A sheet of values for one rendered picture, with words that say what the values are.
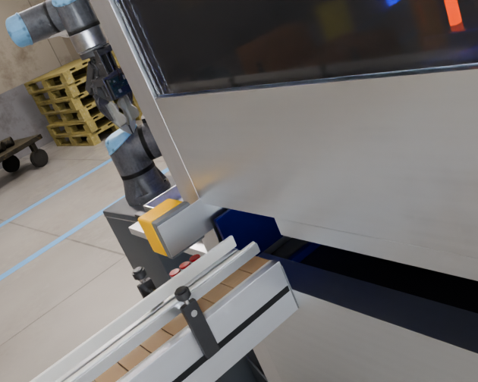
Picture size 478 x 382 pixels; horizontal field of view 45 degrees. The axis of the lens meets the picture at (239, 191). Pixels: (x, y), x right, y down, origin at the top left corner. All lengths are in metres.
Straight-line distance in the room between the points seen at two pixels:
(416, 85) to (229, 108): 0.30
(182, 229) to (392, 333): 0.38
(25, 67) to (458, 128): 8.48
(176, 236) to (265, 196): 0.21
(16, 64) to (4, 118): 0.79
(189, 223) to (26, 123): 7.88
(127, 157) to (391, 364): 1.18
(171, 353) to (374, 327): 0.28
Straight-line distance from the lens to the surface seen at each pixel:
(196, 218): 0.98
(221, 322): 0.85
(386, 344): 0.82
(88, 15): 1.34
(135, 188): 1.84
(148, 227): 0.99
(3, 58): 8.81
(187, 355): 0.83
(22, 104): 8.80
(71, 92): 7.11
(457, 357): 0.74
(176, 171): 1.00
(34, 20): 1.46
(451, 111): 0.54
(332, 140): 0.65
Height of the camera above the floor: 1.36
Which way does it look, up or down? 21 degrees down
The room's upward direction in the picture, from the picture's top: 23 degrees counter-clockwise
